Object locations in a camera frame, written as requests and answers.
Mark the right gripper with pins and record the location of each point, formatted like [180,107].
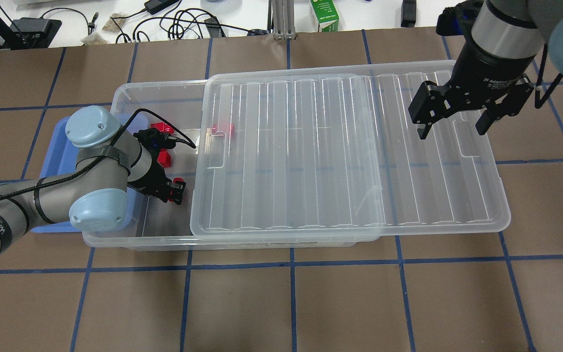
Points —
[492,68]

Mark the clear plastic storage box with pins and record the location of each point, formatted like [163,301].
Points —
[164,220]

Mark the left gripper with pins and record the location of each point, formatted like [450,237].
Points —
[150,180]

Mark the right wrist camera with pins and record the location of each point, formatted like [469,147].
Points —
[458,20]

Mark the red block cluster upper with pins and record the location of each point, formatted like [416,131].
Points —
[163,127]

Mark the green carton box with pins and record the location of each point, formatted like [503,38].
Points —
[325,16]

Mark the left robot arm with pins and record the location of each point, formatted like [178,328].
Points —
[94,197]

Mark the red block cluster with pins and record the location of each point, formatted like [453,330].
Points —
[164,159]
[163,127]

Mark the red block far centre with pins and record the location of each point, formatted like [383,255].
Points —
[223,129]

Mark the aluminium frame post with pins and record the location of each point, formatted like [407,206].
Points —
[281,19]

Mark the red block cluster lower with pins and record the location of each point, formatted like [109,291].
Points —
[164,159]

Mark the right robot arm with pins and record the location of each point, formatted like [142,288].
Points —
[512,49]

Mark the clear plastic box lid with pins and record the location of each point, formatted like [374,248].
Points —
[446,184]

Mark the blue plastic tray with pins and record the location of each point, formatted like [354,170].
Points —
[61,159]

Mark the snack bag right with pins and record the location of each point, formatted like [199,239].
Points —
[114,25]

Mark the black power adapter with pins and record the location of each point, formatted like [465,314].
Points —
[156,6]

